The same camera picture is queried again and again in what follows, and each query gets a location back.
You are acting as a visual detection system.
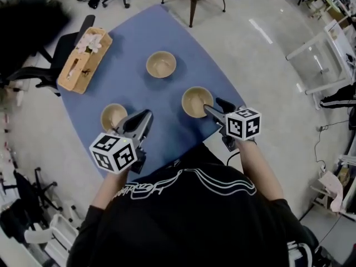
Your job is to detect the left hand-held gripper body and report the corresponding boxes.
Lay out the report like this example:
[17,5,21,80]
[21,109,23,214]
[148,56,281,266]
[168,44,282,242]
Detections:
[88,121,147,175]

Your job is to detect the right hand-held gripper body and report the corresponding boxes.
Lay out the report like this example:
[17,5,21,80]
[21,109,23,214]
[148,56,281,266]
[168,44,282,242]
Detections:
[213,107,263,153]

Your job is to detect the beige bowl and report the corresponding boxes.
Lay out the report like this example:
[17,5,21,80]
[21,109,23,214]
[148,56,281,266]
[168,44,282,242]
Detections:
[146,51,177,79]
[181,86,215,119]
[100,103,129,132]

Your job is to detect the person's right forearm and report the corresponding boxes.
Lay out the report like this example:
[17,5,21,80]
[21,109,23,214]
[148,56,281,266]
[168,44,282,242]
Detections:
[238,139,284,201]

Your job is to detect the person's left forearm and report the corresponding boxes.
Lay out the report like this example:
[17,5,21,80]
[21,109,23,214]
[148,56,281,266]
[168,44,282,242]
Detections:
[90,165,131,210]

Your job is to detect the blue tablecloth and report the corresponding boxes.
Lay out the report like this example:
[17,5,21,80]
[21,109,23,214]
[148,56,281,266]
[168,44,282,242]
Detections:
[57,4,247,182]

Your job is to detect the wicker tissue box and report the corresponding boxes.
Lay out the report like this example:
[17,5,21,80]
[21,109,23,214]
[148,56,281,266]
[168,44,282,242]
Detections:
[57,27,113,95]

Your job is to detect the white tissue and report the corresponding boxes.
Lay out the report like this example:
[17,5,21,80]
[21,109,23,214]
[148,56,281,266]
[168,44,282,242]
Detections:
[68,58,81,79]

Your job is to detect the pink artificial flowers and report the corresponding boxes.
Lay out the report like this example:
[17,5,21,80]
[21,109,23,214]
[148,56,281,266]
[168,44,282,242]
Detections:
[75,33,103,54]

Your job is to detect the black printed t-shirt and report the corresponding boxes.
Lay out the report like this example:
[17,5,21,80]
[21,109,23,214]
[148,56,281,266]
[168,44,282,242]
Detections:
[65,143,319,267]

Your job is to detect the white office chair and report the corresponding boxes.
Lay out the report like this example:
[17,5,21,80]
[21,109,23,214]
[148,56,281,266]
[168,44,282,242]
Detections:
[24,212,81,261]

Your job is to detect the white metal table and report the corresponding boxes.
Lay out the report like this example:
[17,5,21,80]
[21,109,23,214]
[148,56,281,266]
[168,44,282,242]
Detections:
[285,19,356,111]

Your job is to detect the pink cloth bag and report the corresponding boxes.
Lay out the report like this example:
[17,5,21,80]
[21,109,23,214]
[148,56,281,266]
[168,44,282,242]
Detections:
[318,171,344,212]

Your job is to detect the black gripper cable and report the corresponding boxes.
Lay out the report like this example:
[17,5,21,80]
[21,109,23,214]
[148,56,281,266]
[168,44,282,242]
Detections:
[226,150,241,166]

